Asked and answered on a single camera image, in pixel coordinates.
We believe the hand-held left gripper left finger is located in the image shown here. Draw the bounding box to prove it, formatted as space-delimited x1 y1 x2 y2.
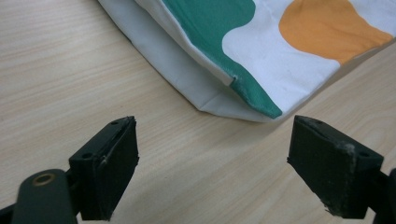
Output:
68 116 140 222

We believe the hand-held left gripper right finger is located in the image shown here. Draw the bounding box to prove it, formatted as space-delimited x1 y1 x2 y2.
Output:
286 115 385 219

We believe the white tote bag green orange print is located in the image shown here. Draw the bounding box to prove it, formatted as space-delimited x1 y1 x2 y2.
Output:
97 0 396 123

